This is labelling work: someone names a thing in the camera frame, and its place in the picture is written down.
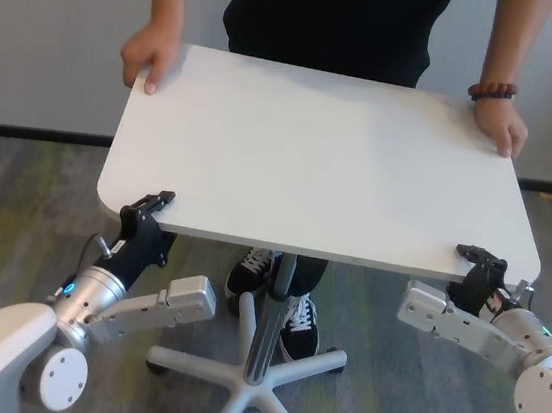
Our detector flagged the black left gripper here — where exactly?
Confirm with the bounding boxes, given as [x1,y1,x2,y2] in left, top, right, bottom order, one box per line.
[97,184,183,295]

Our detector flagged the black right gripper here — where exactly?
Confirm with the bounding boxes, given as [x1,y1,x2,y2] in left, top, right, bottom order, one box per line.
[444,241,511,319]

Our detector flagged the white rolling table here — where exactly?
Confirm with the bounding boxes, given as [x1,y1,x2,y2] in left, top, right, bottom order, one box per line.
[68,34,552,413]

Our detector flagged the person's left forearm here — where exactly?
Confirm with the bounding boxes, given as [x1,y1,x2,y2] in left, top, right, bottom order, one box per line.
[478,0,528,92]

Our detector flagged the person's left hand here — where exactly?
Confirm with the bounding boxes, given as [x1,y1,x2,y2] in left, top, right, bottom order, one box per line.
[467,95,533,161]

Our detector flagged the person's right hand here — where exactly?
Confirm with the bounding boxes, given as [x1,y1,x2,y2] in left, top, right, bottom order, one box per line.
[116,19,187,100]

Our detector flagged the black baseboard strip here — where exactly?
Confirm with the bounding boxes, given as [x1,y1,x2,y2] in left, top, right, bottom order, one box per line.
[0,113,552,207]

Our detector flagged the person in black clothes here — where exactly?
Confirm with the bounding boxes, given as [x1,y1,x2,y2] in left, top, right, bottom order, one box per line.
[190,0,453,310]

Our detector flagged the right arm cable with plug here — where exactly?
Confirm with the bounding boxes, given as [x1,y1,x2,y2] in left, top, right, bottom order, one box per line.
[507,277,540,320]

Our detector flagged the arm cable with plug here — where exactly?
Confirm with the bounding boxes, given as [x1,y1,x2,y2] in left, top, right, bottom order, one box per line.
[46,228,118,309]
[507,277,540,320]

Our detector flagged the left arm cable with plug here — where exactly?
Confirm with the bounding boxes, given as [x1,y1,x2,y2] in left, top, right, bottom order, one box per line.
[46,228,118,309]

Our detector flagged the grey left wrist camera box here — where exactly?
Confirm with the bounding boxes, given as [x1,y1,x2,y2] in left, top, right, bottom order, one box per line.
[82,262,222,357]

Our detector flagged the brown bead bracelet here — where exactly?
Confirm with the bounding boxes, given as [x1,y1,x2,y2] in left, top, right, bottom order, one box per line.
[465,77,521,107]

